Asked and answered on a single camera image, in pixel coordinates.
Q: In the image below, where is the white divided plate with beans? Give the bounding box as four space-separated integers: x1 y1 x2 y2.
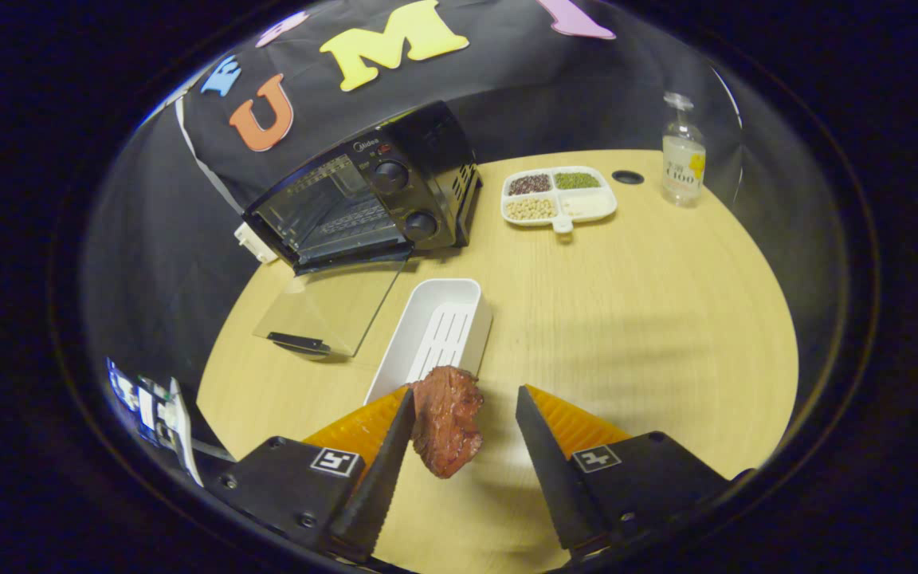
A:
500 166 619 234

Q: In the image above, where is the black backdrop cloth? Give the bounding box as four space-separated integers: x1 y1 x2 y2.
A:
80 0 850 415

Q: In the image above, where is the clear glass bottle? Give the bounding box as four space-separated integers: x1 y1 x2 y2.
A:
661 92 708 208

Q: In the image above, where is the white toaster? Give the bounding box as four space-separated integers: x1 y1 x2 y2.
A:
233 222 278 265

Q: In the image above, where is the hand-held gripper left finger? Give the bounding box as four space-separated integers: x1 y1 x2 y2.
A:
220 387 418 563

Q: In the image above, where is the black toaster oven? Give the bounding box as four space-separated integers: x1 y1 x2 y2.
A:
241 100 484 361

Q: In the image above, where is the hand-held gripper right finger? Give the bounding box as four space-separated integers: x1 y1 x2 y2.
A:
515 384 755 559

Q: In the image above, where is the brown meat piece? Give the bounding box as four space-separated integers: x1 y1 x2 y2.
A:
410 365 485 479

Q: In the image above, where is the white rectangular tray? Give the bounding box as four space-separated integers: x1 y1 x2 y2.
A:
363 277 493 406

